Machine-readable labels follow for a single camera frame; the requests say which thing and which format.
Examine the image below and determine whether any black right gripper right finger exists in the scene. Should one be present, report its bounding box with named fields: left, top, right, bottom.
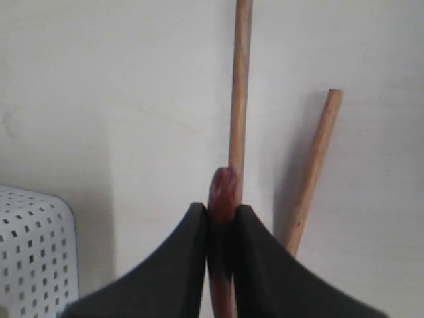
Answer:
left=233, top=205, right=386, bottom=317

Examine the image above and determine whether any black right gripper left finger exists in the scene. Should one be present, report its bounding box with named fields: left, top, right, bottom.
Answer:
left=62, top=203, right=208, bottom=317

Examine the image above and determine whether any brown wooden spoon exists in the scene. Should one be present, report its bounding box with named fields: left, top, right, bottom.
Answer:
left=207, top=167, right=237, bottom=317

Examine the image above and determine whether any wooden chopstick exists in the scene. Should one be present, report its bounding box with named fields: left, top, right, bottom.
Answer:
left=283, top=89, right=343, bottom=256
left=228, top=0, right=253, bottom=204

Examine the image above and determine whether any white perforated plastic basket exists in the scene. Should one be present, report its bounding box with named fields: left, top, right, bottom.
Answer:
left=1, top=185, right=79, bottom=317

